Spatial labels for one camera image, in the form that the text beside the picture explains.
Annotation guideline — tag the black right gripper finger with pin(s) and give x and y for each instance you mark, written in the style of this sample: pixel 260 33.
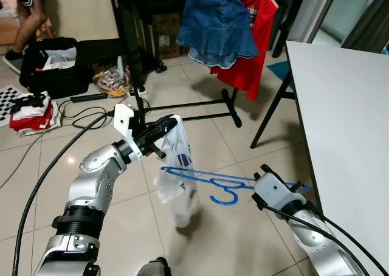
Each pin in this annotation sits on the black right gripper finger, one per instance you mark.
pixel 268 172
pixel 285 181

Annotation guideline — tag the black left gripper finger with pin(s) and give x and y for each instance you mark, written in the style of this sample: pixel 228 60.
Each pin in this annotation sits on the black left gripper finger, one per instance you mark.
pixel 164 137
pixel 165 125

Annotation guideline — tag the white bag print t-shirt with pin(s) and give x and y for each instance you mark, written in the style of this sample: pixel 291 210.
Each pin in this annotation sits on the white bag print t-shirt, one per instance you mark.
pixel 182 145

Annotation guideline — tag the blue plastic hanger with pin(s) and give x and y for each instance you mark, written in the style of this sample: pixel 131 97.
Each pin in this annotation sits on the blue plastic hanger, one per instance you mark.
pixel 206 174

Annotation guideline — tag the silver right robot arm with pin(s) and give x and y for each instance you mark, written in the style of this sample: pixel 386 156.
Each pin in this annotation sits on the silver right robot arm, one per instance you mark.
pixel 322 245

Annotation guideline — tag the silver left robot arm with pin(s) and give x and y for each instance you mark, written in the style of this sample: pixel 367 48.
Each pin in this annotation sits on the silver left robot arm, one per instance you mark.
pixel 91 179

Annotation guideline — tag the black table leg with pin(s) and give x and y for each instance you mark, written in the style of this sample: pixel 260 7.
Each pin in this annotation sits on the black table leg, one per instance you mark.
pixel 270 115

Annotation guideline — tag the colourful snack bag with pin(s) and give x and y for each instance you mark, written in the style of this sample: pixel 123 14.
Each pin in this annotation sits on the colourful snack bag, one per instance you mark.
pixel 112 84

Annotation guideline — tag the chrome black clothes rack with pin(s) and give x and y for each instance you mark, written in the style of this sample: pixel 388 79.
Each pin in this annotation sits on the chrome black clothes rack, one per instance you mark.
pixel 231 109

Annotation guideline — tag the black power strip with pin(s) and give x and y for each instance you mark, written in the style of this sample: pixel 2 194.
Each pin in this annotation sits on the black power strip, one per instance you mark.
pixel 88 98

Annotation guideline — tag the cardboard box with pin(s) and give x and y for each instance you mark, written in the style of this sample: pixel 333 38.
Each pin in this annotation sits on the cardboard box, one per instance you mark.
pixel 164 39

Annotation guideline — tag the teal floor rug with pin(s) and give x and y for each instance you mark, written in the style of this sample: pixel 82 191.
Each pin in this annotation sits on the teal floor rug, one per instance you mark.
pixel 281 71

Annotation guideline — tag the red shirt plaid pocket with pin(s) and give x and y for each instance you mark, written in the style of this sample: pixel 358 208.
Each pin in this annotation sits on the red shirt plaid pocket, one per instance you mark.
pixel 255 69

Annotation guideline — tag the black open suitcase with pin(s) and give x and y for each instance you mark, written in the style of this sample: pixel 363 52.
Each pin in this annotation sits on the black open suitcase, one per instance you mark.
pixel 61 84

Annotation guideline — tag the blue denim dress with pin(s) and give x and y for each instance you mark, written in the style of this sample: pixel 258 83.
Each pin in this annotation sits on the blue denim dress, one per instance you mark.
pixel 216 27

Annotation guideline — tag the red white clothes pile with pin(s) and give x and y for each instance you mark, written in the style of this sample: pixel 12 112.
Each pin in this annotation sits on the red white clothes pile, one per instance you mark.
pixel 36 121

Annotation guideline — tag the checkerboard calibration board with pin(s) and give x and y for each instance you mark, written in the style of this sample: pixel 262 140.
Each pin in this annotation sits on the checkerboard calibration board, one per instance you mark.
pixel 7 103

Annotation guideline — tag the person in black shorts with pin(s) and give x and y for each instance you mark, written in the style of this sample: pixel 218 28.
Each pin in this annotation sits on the person in black shorts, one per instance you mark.
pixel 30 20

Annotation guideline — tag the sliding glass door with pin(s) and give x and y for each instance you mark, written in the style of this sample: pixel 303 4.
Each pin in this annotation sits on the sliding glass door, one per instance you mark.
pixel 346 8

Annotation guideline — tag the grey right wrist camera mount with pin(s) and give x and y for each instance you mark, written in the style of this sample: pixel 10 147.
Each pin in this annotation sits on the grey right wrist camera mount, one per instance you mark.
pixel 276 198

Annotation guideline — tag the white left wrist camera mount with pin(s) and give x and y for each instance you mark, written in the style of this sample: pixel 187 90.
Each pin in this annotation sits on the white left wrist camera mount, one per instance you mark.
pixel 124 121

